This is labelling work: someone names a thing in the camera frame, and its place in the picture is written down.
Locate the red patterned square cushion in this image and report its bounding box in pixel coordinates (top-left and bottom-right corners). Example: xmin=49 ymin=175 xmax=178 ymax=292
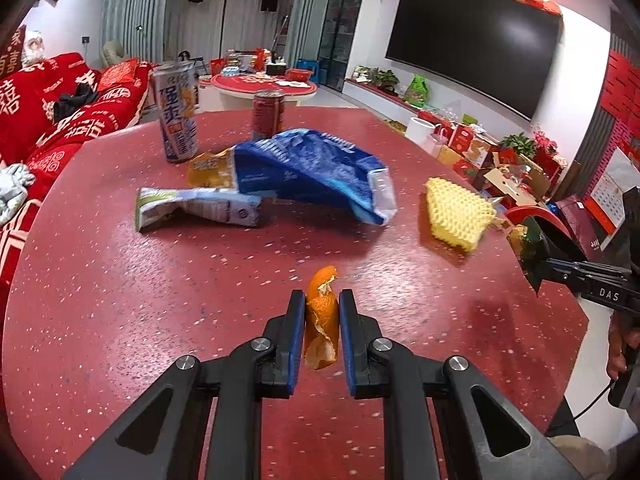
xmin=97 ymin=57 xmax=142 ymax=93

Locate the round table with red cover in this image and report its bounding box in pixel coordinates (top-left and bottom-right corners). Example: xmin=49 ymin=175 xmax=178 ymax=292
xmin=209 ymin=72 xmax=319 ymax=107

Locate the red drink can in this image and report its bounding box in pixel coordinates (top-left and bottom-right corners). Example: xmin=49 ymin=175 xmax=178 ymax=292
xmin=251 ymin=89 xmax=286 ymax=141

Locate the leafy green potted plant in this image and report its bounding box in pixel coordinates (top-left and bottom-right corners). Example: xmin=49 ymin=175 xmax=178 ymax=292
xmin=499 ymin=132 xmax=537 ymax=161

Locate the red covered sofa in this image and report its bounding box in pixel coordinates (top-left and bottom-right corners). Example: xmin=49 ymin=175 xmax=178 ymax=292
xmin=0 ymin=51 xmax=157 ymax=288

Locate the stuffed doll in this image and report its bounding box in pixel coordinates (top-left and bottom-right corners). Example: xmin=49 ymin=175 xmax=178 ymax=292
xmin=22 ymin=29 xmax=47 ymax=69

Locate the dark glass cabinet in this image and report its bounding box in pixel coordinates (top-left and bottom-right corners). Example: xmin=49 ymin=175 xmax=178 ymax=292
xmin=317 ymin=0 xmax=372 ymax=92

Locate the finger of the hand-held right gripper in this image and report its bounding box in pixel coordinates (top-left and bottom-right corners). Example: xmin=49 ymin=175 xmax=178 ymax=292
xmin=537 ymin=272 xmax=583 ymax=295
xmin=542 ymin=257 xmax=583 ymax=276

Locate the maroon gift bag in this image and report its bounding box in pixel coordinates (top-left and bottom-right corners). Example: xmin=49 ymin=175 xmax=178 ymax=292
xmin=554 ymin=194 xmax=612 ymax=254

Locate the open cardboard box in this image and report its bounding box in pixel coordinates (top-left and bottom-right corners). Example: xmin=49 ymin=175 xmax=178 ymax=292
xmin=481 ymin=157 xmax=549 ymax=212

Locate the red paper wall decoration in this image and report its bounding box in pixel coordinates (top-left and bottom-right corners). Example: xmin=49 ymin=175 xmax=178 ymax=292
xmin=599 ymin=50 xmax=640 ymax=152

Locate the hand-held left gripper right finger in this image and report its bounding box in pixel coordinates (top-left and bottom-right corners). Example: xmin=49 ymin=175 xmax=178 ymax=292
xmin=338 ymin=288 xmax=583 ymax=480

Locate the dark red lettered cushion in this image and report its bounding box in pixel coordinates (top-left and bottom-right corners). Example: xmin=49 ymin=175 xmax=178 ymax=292
xmin=0 ymin=24 xmax=29 ymax=79

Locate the yellow snack wrapper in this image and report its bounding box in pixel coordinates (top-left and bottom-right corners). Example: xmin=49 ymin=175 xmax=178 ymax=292
xmin=187 ymin=147 xmax=239 ymax=191

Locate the person's leg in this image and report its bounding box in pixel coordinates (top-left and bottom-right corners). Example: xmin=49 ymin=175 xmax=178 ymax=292
xmin=547 ymin=433 xmax=615 ymax=480

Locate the light blue cloth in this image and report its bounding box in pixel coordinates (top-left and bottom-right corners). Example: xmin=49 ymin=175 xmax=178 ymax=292
xmin=0 ymin=162 xmax=37 ymax=224

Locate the blue plastic bag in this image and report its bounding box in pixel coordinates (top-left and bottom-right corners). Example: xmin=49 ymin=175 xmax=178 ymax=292
xmin=233 ymin=128 xmax=398 ymax=227

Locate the orange peel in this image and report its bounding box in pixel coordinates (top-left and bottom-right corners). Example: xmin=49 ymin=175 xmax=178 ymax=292
xmin=303 ymin=265 xmax=341 ymax=371

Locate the tall white drink can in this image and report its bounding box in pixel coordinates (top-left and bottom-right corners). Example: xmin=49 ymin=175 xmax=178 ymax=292
xmin=151 ymin=62 xmax=200 ymax=164

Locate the white low television bench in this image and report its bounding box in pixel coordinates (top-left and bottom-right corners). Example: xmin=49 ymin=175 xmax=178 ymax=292
xmin=343 ymin=77 xmax=452 ymax=122

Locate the white cylindrical bin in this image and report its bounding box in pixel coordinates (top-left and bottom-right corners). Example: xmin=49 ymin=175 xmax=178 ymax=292
xmin=403 ymin=116 xmax=442 ymax=154

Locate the yellow foam fruit net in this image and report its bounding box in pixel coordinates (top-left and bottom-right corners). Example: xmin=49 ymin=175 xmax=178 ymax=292
xmin=423 ymin=176 xmax=498 ymax=254

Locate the person's right hand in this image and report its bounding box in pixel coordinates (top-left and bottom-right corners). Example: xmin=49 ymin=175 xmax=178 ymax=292
xmin=606 ymin=310 xmax=632 ymax=382

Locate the blue plastic stool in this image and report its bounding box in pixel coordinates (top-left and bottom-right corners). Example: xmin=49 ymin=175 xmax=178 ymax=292
xmin=291 ymin=59 xmax=321 ymax=84

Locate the white drink carton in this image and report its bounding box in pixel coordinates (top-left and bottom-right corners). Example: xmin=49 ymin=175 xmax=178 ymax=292
xmin=135 ymin=186 xmax=264 ymax=234

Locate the red tomato print box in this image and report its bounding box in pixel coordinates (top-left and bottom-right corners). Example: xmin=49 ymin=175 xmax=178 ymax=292
xmin=434 ymin=144 xmax=482 ymax=181

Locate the black trash bin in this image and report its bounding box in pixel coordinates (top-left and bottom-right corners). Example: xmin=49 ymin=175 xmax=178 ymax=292
xmin=530 ymin=212 xmax=592 ymax=263

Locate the green bag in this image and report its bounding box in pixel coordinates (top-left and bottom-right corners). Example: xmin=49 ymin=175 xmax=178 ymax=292
xmin=404 ymin=74 xmax=431 ymax=109

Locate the black wall television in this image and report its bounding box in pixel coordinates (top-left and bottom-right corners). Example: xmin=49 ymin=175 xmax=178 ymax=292
xmin=384 ymin=0 xmax=564 ymax=122

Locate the wall calendar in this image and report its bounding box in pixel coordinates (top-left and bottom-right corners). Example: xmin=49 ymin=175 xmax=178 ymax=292
xmin=585 ymin=146 xmax=640 ymax=237

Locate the brown snack wrapper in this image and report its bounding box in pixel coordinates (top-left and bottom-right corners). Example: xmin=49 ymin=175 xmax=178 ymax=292
xmin=506 ymin=224 xmax=531 ymax=257

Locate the black cloth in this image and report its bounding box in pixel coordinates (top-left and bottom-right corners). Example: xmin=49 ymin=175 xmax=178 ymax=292
xmin=52 ymin=82 xmax=99 ymax=124

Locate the black cable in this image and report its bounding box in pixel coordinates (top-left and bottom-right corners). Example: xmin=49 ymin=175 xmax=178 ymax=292
xmin=574 ymin=379 xmax=617 ymax=420

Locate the grey curtain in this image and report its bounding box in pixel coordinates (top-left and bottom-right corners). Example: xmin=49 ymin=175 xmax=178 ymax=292
xmin=284 ymin=0 xmax=327 ymax=69
xmin=102 ymin=0 xmax=174 ymax=69

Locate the dark green packet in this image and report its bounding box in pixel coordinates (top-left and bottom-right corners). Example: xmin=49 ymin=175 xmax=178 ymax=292
xmin=520 ymin=228 xmax=552 ymax=297

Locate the pink flower bouquet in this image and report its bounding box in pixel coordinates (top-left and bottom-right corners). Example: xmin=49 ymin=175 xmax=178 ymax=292
xmin=532 ymin=129 xmax=559 ymax=157

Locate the beige armchair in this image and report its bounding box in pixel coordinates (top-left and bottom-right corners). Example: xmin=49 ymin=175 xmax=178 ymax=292
xmin=101 ymin=41 xmax=127 ymax=69

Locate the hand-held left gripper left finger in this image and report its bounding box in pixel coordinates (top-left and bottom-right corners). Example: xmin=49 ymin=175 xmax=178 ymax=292
xmin=62 ymin=290 xmax=307 ymax=480

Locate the white sheer curtain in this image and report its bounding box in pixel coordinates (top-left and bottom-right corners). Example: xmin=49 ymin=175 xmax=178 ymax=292
xmin=165 ymin=0 xmax=302 ymax=69

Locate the small potted plant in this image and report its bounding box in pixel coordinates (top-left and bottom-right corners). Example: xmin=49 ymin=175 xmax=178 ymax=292
xmin=367 ymin=67 xmax=401 ymax=92

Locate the red orange gift box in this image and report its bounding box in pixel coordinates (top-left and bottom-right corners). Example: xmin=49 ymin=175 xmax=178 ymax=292
xmin=447 ymin=124 xmax=494 ymax=169

